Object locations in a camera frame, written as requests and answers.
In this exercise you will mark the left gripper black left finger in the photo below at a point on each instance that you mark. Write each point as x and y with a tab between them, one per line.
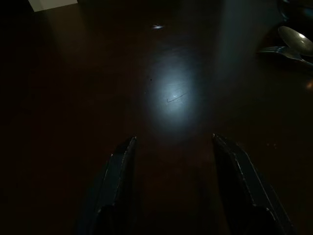
115	186

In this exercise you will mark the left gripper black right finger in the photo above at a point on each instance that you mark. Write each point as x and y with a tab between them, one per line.
247	186

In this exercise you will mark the white pillar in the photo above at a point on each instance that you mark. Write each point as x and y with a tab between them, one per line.
52	5

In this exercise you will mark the steel spoon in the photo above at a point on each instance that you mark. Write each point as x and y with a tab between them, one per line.
296	40

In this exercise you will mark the steel fork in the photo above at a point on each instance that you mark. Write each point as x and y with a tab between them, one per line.
281	52

